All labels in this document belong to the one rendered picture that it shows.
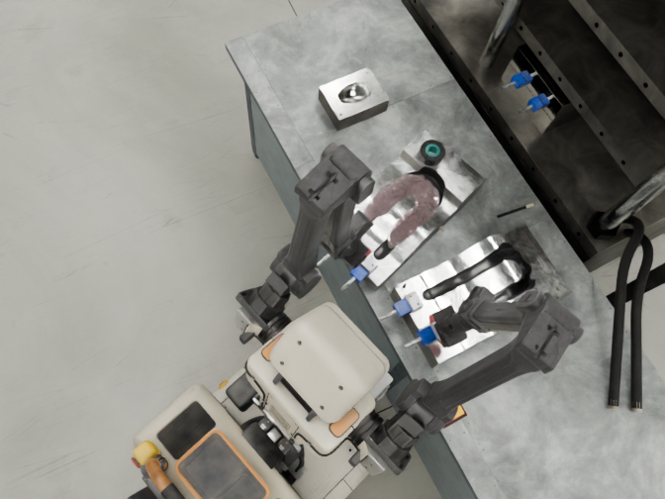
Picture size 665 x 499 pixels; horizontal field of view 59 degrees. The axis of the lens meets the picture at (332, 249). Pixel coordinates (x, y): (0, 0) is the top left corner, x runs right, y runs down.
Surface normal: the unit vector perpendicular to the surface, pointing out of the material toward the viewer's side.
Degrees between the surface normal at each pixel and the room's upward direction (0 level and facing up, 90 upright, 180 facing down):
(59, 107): 0
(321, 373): 48
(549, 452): 0
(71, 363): 0
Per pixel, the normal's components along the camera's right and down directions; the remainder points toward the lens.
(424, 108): 0.07, -0.36
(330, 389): -0.49, 0.22
